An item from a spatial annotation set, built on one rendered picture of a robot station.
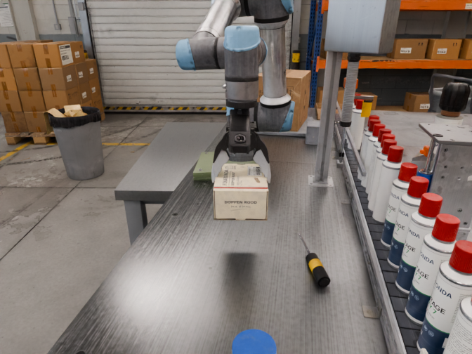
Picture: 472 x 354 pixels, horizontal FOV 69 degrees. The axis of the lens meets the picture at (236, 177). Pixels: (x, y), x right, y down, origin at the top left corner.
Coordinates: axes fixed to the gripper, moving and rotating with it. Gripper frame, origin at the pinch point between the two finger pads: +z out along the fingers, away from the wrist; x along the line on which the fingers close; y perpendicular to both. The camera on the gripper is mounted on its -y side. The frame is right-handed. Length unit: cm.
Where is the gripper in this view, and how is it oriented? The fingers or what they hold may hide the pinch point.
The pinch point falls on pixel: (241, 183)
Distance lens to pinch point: 84.1
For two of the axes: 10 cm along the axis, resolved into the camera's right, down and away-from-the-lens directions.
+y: 0.2, -3.9, 9.2
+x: -10.0, -0.1, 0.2
